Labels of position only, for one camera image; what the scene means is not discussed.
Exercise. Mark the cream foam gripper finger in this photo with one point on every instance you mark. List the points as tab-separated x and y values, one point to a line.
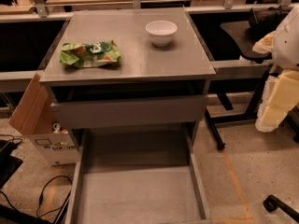
265	44
280	96

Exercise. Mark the green rice chip bag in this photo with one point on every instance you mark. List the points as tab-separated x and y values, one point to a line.
89	55

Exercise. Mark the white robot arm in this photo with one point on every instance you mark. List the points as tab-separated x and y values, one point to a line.
285	53

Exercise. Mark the grey drawer cabinet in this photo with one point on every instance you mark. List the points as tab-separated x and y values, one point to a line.
144	70

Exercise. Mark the grey open middle drawer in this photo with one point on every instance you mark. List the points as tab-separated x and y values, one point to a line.
138	178

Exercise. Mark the grey top drawer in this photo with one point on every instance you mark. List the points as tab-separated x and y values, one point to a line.
115	113

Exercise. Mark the dark object on side table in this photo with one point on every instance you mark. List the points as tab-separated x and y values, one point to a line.
267	20

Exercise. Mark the black side table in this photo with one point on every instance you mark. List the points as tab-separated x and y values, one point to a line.
238	69

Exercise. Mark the white ceramic bowl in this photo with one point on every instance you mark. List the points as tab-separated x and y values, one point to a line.
161	33

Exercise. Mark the black chair caster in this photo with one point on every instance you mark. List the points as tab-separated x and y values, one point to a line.
272	203

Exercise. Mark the open cardboard box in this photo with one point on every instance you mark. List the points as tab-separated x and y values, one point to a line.
33	119

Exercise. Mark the black equipment at left edge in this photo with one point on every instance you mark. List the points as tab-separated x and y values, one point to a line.
8	164

